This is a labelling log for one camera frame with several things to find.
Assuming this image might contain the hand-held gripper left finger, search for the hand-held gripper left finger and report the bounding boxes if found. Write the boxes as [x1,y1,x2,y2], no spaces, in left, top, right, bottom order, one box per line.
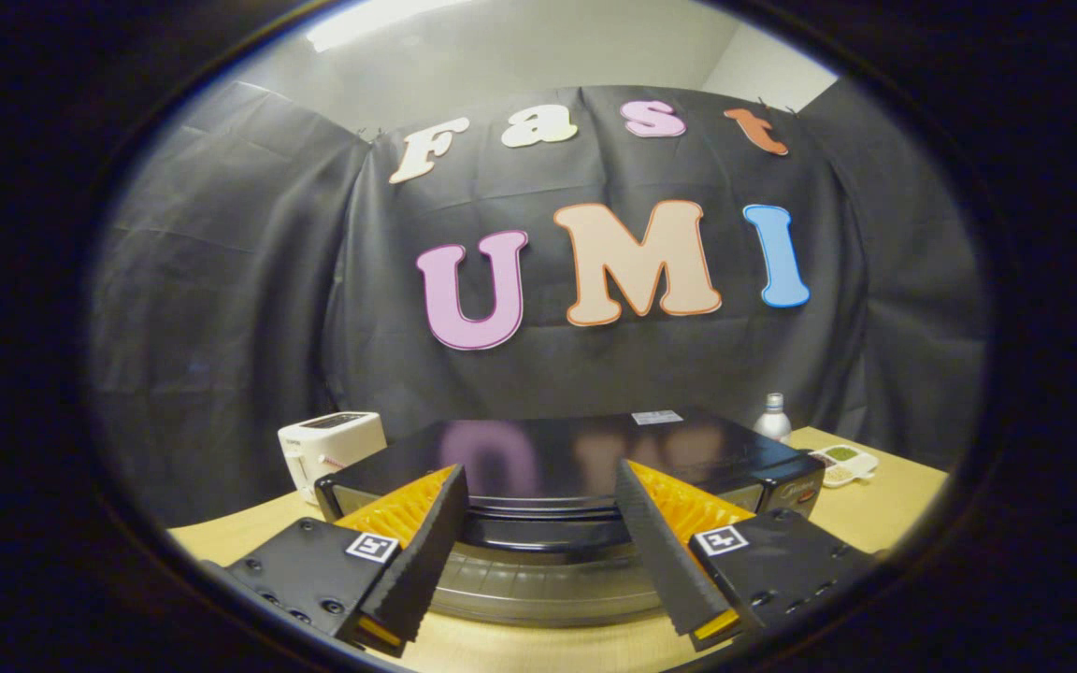
[205,464,470,659]

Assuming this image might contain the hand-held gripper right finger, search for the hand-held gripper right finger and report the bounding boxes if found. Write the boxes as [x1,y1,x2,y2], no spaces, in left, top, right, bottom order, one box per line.
[615,458,880,652]

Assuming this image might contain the black toaster oven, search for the black toaster oven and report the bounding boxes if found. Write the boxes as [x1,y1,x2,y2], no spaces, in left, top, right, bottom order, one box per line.
[315,409,826,627]

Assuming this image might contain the white pop-up toaster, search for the white pop-up toaster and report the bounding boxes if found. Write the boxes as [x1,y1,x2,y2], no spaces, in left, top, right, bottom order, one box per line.
[278,411,388,506]

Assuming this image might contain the silver bottle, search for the silver bottle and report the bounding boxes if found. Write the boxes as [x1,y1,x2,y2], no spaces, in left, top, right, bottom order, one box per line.
[753,393,793,444]

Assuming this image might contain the black backdrop cloth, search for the black backdrop cloth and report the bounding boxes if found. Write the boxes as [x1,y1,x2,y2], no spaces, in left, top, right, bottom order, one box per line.
[90,80,990,530]

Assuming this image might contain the white compartment dish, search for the white compartment dish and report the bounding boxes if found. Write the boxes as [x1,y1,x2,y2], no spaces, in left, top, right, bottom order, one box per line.
[810,445,880,489]

